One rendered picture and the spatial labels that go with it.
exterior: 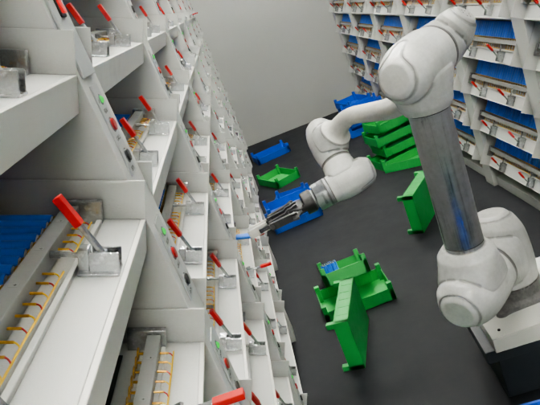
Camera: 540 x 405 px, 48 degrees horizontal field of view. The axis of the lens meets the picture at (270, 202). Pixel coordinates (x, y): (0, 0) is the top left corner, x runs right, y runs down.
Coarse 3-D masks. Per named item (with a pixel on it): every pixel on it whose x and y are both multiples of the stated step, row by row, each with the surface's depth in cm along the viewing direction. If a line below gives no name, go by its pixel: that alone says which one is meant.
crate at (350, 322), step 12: (348, 288) 225; (348, 300) 218; (360, 300) 233; (336, 312) 213; (348, 312) 211; (360, 312) 227; (336, 324) 207; (348, 324) 206; (360, 324) 222; (348, 336) 208; (360, 336) 217; (348, 348) 210; (360, 348) 212; (348, 360) 212; (360, 360) 211
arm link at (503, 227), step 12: (480, 216) 170; (492, 216) 166; (504, 216) 166; (516, 216) 168; (492, 228) 164; (504, 228) 164; (516, 228) 165; (492, 240) 164; (504, 240) 163; (516, 240) 164; (528, 240) 168; (516, 252) 163; (528, 252) 167; (516, 264) 162; (528, 264) 166; (528, 276) 168; (516, 288) 169
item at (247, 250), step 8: (240, 216) 225; (248, 216) 225; (240, 224) 226; (248, 224) 226; (240, 232) 222; (240, 248) 207; (248, 248) 207; (248, 256) 201; (248, 264) 194; (256, 280) 183; (256, 288) 168
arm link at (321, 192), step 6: (324, 180) 190; (312, 186) 190; (318, 186) 189; (324, 186) 188; (312, 192) 190; (318, 192) 188; (324, 192) 188; (330, 192) 188; (318, 198) 188; (324, 198) 188; (330, 198) 188; (318, 204) 190; (324, 204) 189; (330, 204) 190
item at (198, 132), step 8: (192, 128) 197; (200, 128) 213; (208, 128) 214; (192, 136) 208; (200, 136) 198; (208, 136) 213; (200, 144) 198; (208, 144) 200; (200, 152) 189; (208, 152) 189; (200, 160) 173; (208, 160) 179; (208, 168) 156; (208, 176) 157
